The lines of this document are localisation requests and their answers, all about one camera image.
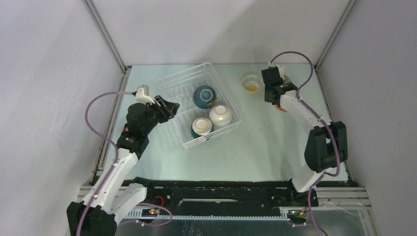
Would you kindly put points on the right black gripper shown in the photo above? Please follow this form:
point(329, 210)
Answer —
point(265, 98)

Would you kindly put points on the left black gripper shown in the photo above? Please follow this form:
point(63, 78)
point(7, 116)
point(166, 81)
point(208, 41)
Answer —
point(167, 112)

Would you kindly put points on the white bowl red rings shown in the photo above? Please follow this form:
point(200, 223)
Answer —
point(280, 108)

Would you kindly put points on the yellow patterned bowl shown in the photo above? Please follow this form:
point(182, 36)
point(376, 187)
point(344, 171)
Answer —
point(252, 83)

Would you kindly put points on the dark teal bowl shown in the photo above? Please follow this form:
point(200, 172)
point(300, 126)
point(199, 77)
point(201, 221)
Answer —
point(204, 97)

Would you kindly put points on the white and navy bowl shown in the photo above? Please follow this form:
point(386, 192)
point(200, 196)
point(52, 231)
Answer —
point(201, 127)

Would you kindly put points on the plain white bowl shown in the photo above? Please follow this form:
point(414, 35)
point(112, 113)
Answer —
point(220, 115)

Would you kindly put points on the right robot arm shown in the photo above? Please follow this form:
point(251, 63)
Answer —
point(326, 146)

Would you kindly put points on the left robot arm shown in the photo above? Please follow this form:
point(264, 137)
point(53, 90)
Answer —
point(101, 210)

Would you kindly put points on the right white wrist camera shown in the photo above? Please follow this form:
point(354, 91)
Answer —
point(280, 67)

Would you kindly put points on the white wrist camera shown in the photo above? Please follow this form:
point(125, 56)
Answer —
point(142, 95)
point(280, 67)

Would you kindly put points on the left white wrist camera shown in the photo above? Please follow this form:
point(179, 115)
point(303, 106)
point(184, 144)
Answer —
point(142, 95)

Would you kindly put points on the white wire dish rack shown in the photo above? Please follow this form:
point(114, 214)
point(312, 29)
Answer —
point(206, 109)

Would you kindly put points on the aluminium frame rail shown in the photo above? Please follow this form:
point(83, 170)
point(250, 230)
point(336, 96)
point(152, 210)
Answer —
point(100, 25)

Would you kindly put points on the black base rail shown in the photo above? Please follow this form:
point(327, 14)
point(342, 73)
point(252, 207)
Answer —
point(224, 199)

